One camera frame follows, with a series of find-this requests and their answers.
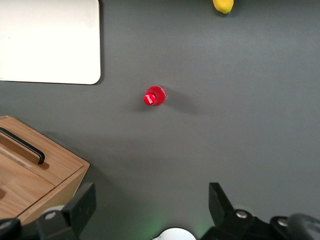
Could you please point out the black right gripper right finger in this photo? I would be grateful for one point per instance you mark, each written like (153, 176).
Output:
(220, 205)

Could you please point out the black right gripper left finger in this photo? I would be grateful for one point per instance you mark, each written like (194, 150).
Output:
(80, 202)

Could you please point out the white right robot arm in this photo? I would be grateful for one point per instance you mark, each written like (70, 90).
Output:
(173, 235)

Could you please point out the wooden two-drawer cabinet body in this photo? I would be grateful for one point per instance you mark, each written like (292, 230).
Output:
(66, 190)

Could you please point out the wooden drawer front panel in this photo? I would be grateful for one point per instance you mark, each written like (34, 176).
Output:
(61, 162)

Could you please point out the small red soda bottle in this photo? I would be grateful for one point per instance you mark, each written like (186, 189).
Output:
(155, 96)

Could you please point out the cream rectangular plastic tray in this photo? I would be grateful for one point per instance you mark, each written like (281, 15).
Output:
(50, 40)

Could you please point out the yellow lemon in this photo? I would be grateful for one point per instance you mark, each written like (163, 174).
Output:
(223, 5)

